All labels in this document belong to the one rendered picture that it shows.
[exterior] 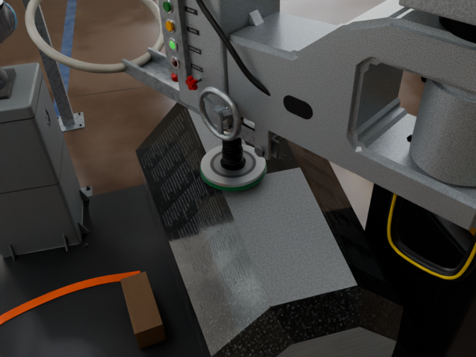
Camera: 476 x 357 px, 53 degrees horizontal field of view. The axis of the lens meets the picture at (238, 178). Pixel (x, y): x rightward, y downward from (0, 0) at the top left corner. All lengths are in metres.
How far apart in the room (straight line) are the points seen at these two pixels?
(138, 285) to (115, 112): 1.68
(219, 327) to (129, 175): 1.76
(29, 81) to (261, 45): 1.40
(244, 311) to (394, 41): 0.79
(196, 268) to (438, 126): 0.88
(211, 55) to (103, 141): 2.16
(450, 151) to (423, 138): 0.06
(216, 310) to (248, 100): 0.60
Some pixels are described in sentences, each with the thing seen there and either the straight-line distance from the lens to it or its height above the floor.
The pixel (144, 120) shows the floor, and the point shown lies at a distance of 3.45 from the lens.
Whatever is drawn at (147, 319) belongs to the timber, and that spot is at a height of 0.14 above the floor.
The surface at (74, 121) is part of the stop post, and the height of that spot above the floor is 0.03.
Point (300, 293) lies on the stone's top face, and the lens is 1.30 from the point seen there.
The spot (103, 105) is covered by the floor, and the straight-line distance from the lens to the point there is 3.72.
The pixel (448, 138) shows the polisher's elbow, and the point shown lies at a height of 1.35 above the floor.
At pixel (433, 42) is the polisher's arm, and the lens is 0.88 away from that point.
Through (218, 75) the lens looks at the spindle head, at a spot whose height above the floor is 1.28.
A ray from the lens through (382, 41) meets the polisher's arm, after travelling 0.93.
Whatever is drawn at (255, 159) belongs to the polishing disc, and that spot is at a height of 0.88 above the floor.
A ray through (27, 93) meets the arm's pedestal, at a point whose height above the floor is 0.85.
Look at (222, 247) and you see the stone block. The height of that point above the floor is 0.77.
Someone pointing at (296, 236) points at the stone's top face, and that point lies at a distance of 1.42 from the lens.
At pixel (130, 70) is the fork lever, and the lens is 1.71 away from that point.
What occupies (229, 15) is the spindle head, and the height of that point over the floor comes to 1.43.
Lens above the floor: 1.88
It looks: 41 degrees down
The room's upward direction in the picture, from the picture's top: 3 degrees counter-clockwise
